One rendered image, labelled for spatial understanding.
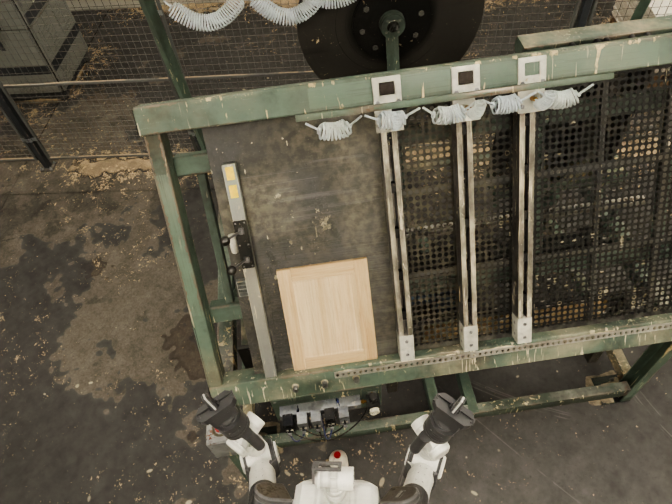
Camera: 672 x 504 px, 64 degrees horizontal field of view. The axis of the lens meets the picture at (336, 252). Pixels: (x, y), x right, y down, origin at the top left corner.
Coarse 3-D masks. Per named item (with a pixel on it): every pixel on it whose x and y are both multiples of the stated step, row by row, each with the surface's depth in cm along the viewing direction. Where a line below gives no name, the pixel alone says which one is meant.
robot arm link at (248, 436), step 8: (248, 416) 170; (256, 416) 169; (248, 424) 164; (256, 424) 169; (240, 432) 161; (248, 432) 162; (256, 432) 169; (240, 440) 165; (248, 440) 162; (256, 440) 164; (256, 448) 166
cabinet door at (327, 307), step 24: (312, 264) 220; (336, 264) 219; (360, 264) 220; (288, 288) 221; (312, 288) 222; (336, 288) 223; (360, 288) 224; (288, 312) 225; (312, 312) 227; (336, 312) 228; (360, 312) 228; (288, 336) 230; (312, 336) 231; (336, 336) 232; (360, 336) 233; (312, 360) 235; (336, 360) 236; (360, 360) 237
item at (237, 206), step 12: (228, 192) 202; (240, 192) 203; (240, 204) 204; (240, 216) 206; (252, 252) 212; (252, 276) 216; (252, 288) 218; (252, 300) 220; (252, 312) 222; (264, 312) 223; (264, 324) 224; (264, 336) 226; (264, 348) 229; (264, 360) 231; (264, 372) 233; (276, 372) 235
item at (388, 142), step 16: (384, 80) 185; (400, 80) 185; (384, 96) 187; (400, 96) 187; (400, 112) 178; (400, 128) 191; (384, 144) 197; (384, 160) 199; (384, 176) 202; (384, 192) 208; (400, 192) 204; (400, 208) 206; (400, 224) 209; (400, 240) 211; (400, 256) 217; (400, 272) 217; (400, 288) 223; (400, 304) 222; (400, 320) 225; (400, 336) 228; (400, 352) 231
